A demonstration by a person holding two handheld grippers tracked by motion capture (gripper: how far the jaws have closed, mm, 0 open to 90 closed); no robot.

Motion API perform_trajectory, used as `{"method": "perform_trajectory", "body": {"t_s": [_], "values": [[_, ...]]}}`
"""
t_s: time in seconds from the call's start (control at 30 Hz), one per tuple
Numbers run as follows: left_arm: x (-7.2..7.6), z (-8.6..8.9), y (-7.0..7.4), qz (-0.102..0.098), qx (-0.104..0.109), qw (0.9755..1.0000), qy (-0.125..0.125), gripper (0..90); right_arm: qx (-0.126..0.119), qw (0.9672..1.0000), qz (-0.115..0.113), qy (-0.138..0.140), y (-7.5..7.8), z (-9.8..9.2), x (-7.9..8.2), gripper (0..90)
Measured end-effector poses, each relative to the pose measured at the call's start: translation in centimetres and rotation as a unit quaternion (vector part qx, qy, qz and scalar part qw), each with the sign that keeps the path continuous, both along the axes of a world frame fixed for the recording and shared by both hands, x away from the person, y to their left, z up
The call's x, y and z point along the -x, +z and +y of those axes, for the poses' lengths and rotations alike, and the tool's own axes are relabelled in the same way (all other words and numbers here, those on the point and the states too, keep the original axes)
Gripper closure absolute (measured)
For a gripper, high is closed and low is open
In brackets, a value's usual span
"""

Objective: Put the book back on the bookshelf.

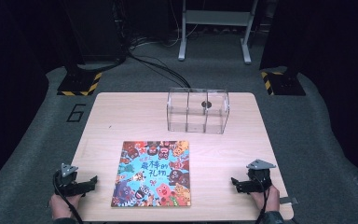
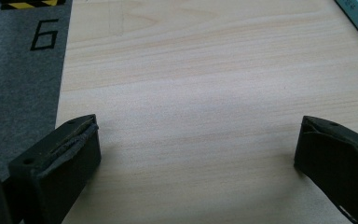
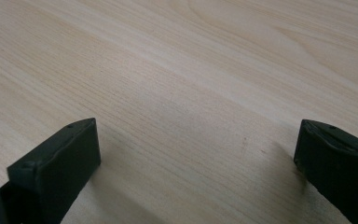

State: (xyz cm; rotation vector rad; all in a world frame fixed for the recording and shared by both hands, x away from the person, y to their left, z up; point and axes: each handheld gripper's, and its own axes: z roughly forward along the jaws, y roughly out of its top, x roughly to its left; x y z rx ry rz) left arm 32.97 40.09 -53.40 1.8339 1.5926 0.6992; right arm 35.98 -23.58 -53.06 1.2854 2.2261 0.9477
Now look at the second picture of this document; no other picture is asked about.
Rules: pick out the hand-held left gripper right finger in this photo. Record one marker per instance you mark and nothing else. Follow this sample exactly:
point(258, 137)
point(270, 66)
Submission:
point(338, 161)

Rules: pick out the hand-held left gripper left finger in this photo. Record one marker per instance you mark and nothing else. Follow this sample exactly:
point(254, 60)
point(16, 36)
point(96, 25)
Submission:
point(65, 161)

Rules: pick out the yellow and black hazard tape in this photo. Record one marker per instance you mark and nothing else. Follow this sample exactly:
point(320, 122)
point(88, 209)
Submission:
point(28, 3)

